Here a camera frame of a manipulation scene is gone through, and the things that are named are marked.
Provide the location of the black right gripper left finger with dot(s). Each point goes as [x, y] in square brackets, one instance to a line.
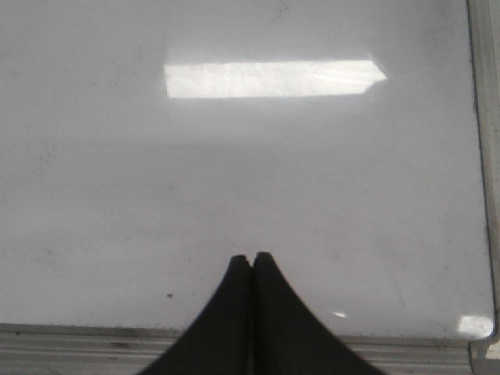
[217, 341]

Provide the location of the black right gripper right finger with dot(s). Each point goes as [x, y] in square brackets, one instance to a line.
[287, 337]

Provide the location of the white whiteboard with aluminium frame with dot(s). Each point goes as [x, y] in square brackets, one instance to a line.
[144, 143]

